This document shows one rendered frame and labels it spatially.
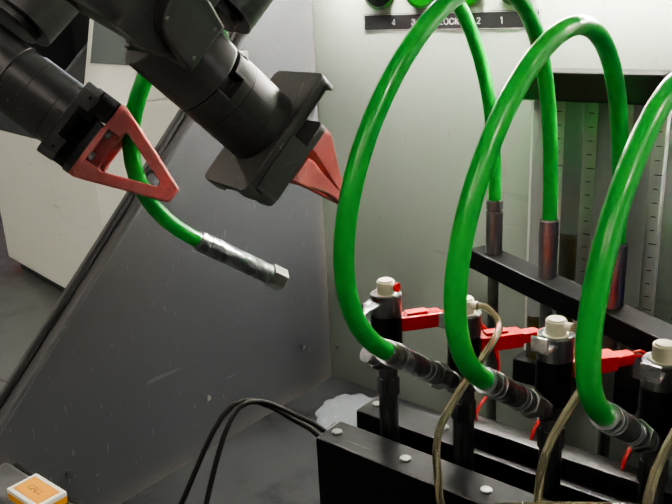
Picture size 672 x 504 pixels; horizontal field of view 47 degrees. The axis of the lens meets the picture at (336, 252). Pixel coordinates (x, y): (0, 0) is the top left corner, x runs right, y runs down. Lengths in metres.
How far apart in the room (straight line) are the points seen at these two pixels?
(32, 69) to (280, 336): 0.56
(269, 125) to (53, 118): 0.18
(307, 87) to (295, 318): 0.58
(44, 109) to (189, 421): 0.49
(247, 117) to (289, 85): 0.06
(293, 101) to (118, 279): 0.38
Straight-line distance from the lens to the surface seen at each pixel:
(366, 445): 0.74
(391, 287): 0.69
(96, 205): 3.51
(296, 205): 1.06
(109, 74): 3.73
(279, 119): 0.55
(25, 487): 0.79
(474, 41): 0.80
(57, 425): 0.89
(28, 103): 0.65
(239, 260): 0.70
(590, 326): 0.44
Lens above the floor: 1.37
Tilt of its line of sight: 18 degrees down
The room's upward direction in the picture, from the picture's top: 3 degrees counter-clockwise
